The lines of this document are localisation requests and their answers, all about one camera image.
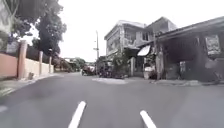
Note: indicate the grey asphalt road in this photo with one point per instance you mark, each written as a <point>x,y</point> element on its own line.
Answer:
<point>110,96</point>

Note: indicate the grey two-storey building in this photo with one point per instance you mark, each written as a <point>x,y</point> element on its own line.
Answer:
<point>128,35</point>

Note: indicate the pale wall with pillars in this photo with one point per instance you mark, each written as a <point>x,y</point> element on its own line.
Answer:
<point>30,65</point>

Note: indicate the large dark trees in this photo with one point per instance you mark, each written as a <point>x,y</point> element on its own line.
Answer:
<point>46,26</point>

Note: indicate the signboard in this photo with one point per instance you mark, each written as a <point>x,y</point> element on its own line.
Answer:
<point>212,45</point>

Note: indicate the dark shop building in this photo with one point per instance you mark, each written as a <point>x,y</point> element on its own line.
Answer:
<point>190,53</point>

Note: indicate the bush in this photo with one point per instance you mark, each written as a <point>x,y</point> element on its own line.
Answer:
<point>120,65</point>

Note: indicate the robot's own part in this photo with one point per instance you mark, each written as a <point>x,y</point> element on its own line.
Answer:
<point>77,115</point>
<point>147,119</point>

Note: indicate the utility pole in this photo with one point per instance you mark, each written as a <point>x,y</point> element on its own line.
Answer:
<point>97,50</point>

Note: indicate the concrete pavement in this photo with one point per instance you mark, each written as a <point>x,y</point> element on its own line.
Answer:
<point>166,81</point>
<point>16,83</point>

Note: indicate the vehicle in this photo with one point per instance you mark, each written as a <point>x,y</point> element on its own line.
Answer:
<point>88,70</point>
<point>105,70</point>

